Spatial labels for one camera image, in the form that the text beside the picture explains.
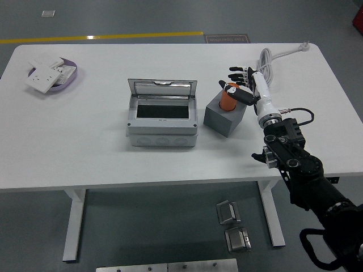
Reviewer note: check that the white table leg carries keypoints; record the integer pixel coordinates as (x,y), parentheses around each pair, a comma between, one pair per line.
(74,221)
(272,215)

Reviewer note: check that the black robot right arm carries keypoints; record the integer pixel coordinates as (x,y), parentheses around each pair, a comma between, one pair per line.
(300,164)

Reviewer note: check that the orange cylinder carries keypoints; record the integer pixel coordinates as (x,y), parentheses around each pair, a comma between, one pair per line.
(227,103)

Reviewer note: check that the large white socket panel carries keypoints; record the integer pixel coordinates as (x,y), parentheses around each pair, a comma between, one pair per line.
(42,79)

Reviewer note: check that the small square floor plate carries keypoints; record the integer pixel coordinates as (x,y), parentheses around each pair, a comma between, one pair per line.
(48,13)

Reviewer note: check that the grey cube with round hole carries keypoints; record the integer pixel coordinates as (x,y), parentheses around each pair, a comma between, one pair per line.
(221,122)

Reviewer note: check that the grey junction box clear lid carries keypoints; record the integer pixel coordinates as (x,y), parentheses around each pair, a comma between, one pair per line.
(161,127)

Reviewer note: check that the white and black robot right hand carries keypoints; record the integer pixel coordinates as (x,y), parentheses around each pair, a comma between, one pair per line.
(265,96)

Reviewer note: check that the slim white socket panel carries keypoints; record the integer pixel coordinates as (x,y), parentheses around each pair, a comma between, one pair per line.
(45,61)

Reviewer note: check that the purple oval tray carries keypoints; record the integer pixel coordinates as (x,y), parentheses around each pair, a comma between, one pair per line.
(69,82)

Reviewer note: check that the printed white switch panel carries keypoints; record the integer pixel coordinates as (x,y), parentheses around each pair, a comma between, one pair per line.
(66,72)

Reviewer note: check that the black table control panel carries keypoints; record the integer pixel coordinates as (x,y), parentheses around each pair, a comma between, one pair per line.
(334,179)

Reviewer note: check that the red object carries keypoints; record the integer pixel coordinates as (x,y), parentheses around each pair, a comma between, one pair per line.
(358,18)

